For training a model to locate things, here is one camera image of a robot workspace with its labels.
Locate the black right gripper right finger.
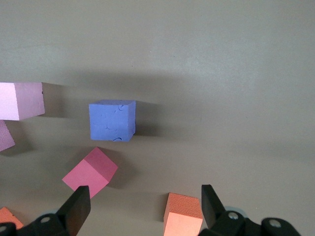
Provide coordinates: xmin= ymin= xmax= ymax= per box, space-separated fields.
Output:
xmin=199 ymin=184 xmax=302 ymax=236

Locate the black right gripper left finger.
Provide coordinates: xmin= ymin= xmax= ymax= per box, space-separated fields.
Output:
xmin=0 ymin=185 xmax=92 ymax=236

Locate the pink foam cube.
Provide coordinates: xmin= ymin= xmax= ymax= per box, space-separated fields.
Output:
xmin=0 ymin=120 xmax=16 ymax=152
xmin=0 ymin=82 xmax=46 ymax=121

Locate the orange foam cube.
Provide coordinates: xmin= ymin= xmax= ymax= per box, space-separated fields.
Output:
xmin=162 ymin=192 xmax=204 ymax=236
xmin=0 ymin=206 xmax=25 ymax=231

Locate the purple foam cube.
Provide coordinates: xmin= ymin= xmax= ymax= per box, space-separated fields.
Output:
xmin=89 ymin=99 xmax=137 ymax=143

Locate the brown table cover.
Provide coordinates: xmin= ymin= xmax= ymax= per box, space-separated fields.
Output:
xmin=0 ymin=0 xmax=315 ymax=236

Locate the crimson foam cube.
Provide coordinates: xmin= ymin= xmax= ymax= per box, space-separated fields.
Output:
xmin=62 ymin=146 xmax=119 ymax=200

